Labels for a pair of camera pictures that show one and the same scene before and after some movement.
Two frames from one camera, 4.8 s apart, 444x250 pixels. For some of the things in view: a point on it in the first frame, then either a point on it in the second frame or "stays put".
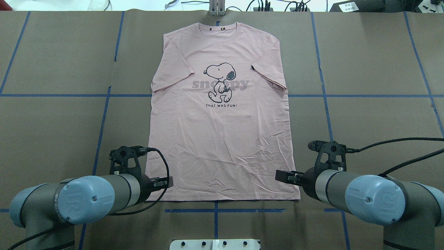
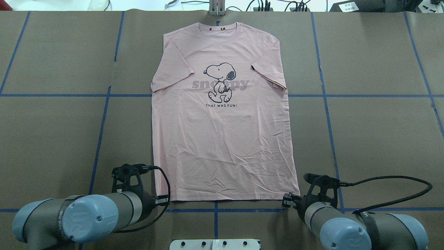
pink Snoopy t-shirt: [219, 122] stays put
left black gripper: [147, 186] -> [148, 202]
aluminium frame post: [216, 8] stays put
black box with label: [359, 6] stays put
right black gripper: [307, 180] -> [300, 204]
